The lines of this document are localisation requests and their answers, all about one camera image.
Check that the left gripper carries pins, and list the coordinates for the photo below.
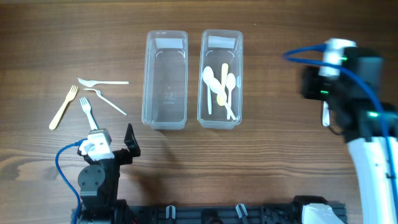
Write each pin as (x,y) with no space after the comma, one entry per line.
(125,156)

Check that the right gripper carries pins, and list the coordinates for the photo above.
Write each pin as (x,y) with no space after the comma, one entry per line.
(308,74)

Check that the white spoon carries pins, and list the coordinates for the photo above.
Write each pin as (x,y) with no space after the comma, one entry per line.
(215,87)
(207,75)
(325,115)
(230,84)

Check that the light blue plastic fork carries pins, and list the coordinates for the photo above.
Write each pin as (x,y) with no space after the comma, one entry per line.
(86,107)

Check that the white fork bent handle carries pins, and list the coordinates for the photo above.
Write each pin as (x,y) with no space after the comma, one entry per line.
(99,94)

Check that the white fork straight handle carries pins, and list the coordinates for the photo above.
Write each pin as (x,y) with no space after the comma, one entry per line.
(91,83)

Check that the yellow plastic fork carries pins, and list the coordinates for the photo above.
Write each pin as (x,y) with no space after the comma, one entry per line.
(69,97)

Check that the yellow plastic spoon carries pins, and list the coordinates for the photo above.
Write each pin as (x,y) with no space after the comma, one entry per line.
(224,74)

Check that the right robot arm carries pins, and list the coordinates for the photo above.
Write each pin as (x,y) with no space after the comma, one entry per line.
(347,80)

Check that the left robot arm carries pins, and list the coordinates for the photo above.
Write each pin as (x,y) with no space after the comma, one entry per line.
(99,181)

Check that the left clear plastic container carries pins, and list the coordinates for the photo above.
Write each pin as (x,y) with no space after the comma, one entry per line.
(164,103)

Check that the clear plastic container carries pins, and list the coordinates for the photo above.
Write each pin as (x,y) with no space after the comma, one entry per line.
(164,103)
(218,47)

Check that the right clear plastic container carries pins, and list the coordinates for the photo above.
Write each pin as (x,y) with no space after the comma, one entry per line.
(218,47)

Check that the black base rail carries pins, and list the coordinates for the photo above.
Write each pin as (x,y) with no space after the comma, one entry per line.
(264,214)

